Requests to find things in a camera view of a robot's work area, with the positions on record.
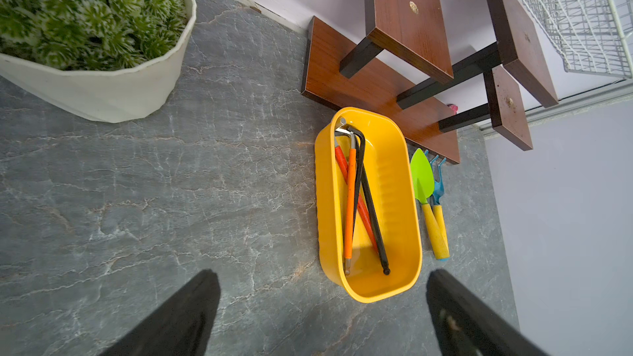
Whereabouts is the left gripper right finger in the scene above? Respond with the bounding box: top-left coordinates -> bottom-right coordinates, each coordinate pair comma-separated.
426,269 -> 545,355

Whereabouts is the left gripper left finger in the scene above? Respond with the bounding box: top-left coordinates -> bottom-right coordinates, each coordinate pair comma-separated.
102,270 -> 221,355

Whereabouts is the large black hex key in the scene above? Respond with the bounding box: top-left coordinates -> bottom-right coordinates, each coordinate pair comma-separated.
345,125 -> 392,276

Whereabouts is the red hex key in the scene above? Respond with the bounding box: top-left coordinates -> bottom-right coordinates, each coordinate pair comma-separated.
334,137 -> 379,253

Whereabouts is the orange hex key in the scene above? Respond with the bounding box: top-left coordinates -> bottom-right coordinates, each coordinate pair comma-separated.
336,128 -> 357,275

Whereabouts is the small black hex key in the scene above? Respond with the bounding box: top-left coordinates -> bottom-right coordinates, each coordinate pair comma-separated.
348,125 -> 365,220

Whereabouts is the yellow plastic storage box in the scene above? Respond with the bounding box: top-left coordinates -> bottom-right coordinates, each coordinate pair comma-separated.
315,107 -> 423,303

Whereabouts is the teal garden fork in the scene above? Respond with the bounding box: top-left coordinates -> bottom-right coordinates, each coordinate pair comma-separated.
430,155 -> 450,260

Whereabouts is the green garden trowel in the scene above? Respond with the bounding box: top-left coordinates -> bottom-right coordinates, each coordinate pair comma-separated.
410,148 -> 450,260

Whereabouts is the brown wooden stand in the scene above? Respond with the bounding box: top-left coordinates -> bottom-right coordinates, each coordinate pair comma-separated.
303,0 -> 559,163

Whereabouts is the white potted green plant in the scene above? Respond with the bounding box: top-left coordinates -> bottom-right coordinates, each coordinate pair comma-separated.
1,0 -> 196,124

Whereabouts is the long white wire basket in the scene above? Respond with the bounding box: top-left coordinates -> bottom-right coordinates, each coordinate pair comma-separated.
520,0 -> 632,79

